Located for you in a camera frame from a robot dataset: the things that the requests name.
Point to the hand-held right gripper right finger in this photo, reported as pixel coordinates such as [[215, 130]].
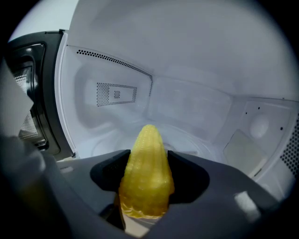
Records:
[[210, 193]]

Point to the white microwave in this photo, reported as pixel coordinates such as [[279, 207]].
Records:
[[177, 77]]

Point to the yellow corn cob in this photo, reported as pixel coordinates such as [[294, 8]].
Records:
[[146, 177]]

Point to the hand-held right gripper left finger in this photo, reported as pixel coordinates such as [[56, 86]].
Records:
[[77, 184]]

